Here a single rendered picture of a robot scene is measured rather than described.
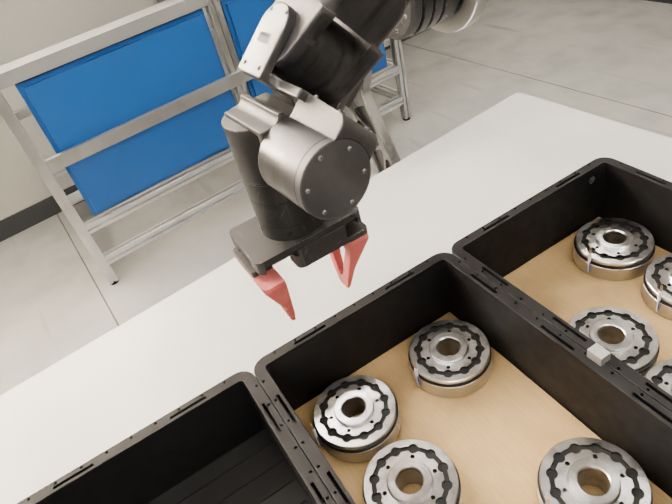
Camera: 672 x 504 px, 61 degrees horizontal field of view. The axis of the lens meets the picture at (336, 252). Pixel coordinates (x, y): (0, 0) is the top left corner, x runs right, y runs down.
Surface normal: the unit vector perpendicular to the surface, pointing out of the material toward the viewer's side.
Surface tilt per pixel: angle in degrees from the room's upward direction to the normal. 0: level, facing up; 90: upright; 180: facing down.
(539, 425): 0
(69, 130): 90
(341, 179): 90
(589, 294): 0
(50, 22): 90
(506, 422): 0
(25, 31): 90
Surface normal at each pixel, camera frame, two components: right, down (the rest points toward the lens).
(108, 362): -0.21, -0.75
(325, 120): -0.68, -0.24
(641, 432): -0.84, 0.47
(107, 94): 0.56, 0.44
